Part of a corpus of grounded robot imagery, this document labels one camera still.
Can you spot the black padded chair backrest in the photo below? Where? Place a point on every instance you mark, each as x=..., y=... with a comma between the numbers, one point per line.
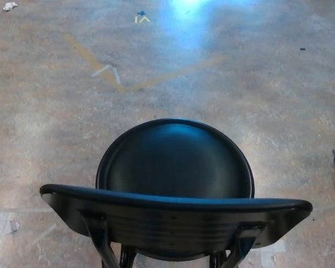
x=170, y=226

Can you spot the round black chair seat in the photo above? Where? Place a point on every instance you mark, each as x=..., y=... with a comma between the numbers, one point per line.
x=173, y=162

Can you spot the angled yellow tape mark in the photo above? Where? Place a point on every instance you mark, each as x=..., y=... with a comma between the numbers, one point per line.
x=144, y=18

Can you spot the white tape cross patch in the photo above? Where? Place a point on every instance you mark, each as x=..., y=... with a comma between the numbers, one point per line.
x=268, y=255

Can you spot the short grey tape strip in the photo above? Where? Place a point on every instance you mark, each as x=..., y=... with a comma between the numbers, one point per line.
x=44, y=234

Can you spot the long clear tape strip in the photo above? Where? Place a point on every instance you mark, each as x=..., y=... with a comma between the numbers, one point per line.
x=22, y=210

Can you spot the torn grey tape patch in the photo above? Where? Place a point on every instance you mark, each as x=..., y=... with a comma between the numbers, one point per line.
x=0, y=229

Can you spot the crumpled white paper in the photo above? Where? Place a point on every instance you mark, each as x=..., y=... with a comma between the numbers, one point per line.
x=10, y=6

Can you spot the black metal chair frame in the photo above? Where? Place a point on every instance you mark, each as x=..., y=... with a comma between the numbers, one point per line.
x=111, y=258

